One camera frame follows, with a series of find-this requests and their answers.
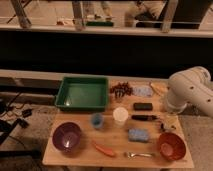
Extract red-brown bowl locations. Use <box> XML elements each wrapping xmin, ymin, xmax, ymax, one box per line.
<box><xmin>157</xmin><ymin>132</ymin><xmax>186</xmax><ymax>161</ymax></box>

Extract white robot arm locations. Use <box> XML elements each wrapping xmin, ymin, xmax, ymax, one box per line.
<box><xmin>162</xmin><ymin>66</ymin><xmax>213</xmax><ymax>130</ymax></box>

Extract bunch of dark grapes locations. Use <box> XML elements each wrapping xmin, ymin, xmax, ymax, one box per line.
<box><xmin>110</xmin><ymin>82</ymin><xmax>133</xmax><ymax>98</ymax></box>

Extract black cables on floor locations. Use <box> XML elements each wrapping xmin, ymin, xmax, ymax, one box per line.
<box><xmin>0</xmin><ymin>93</ymin><xmax>34</xmax><ymax>144</ymax></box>

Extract green plastic tray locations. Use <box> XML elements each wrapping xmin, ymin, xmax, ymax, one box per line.
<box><xmin>55</xmin><ymin>77</ymin><xmax>109</xmax><ymax>112</ymax></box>

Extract blue-white cloth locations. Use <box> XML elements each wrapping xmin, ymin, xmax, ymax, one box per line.
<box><xmin>133</xmin><ymin>86</ymin><xmax>153</xmax><ymax>97</ymax></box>

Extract white plastic cup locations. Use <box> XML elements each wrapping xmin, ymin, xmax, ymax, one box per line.
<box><xmin>113</xmin><ymin>107</ymin><xmax>129</xmax><ymax>126</ymax></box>

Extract blue metal cup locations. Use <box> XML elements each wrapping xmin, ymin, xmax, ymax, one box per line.
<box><xmin>91</xmin><ymin>113</ymin><xmax>104</xmax><ymax>129</ymax></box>

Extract wooden spatula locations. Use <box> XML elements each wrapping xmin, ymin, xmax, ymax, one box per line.
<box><xmin>150</xmin><ymin>83</ymin><xmax>164</xmax><ymax>97</ymax></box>

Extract black rectangular block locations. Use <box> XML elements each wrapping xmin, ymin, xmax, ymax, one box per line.
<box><xmin>133</xmin><ymin>103</ymin><xmax>153</xmax><ymax>111</ymax></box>

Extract purple bowl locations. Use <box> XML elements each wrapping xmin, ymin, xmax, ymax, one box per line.
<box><xmin>52</xmin><ymin>122</ymin><xmax>82</xmax><ymax>152</ymax></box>

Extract blue sponge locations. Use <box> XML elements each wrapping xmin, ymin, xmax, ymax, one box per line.
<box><xmin>128</xmin><ymin>129</ymin><xmax>149</xmax><ymax>142</ymax></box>

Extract orange carrot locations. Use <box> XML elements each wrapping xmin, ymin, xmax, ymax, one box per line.
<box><xmin>92</xmin><ymin>142</ymin><xmax>116</xmax><ymax>157</ymax></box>

